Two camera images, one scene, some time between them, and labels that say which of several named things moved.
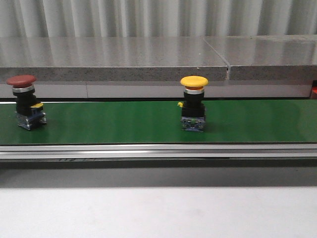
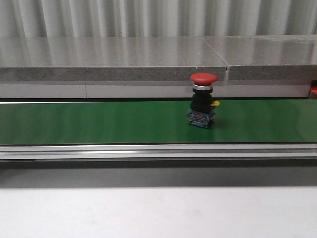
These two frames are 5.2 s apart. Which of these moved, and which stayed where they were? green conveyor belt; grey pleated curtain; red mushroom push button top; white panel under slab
Moved: red mushroom push button top
Stayed: green conveyor belt; grey pleated curtain; white panel under slab
